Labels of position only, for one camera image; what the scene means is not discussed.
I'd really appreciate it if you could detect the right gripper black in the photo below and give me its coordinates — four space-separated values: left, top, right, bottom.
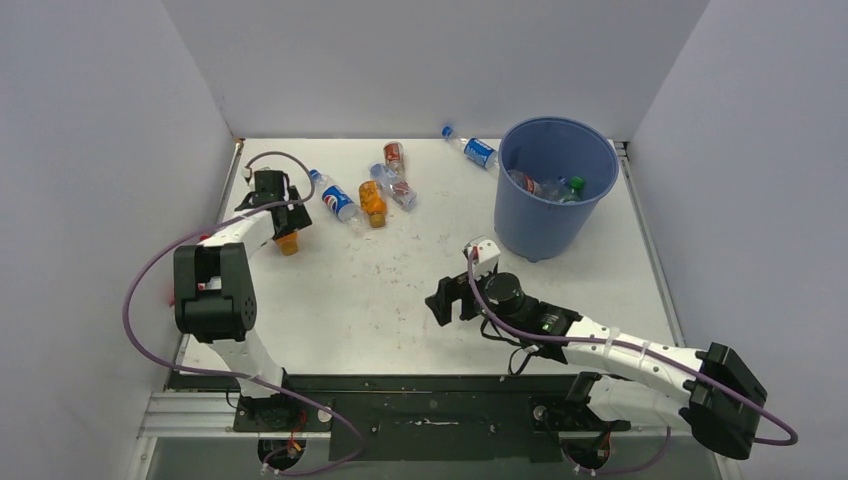
426 259 521 338

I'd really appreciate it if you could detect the green cap tea bottle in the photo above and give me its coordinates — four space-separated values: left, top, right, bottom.
508 170 545 198

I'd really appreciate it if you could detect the crushed blue label bottle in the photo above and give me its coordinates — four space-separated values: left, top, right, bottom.
541 178 567 203

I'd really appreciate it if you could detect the blue plastic bin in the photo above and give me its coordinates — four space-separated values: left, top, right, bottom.
494 117 619 261

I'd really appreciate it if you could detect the green plastic bottle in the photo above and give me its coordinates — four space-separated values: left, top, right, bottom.
560 176 585 203

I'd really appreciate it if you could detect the red cap red label bottle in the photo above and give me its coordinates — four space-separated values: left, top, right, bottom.
167 234 211 307

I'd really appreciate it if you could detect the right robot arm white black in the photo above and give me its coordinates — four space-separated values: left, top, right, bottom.
425 273 767 460

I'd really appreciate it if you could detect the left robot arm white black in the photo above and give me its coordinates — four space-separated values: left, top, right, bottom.
173 170 312 431

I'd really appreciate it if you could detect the crushed clear bottle blue cap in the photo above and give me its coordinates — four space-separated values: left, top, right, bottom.
369 163 417 212

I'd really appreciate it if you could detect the orange juice bottle gold cap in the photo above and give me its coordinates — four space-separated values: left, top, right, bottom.
358 180 387 229

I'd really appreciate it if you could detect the far blue label bottle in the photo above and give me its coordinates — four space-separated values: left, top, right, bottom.
441 125 498 170

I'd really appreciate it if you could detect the pepsi bottle blue label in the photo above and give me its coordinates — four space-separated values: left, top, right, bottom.
309 169 366 234

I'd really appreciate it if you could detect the red label small bottle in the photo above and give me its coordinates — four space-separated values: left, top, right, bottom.
382 141 405 178

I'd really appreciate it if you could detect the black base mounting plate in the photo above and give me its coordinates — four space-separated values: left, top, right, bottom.
225 374 697 465

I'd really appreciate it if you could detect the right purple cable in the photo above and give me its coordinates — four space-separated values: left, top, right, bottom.
466 251 799 477

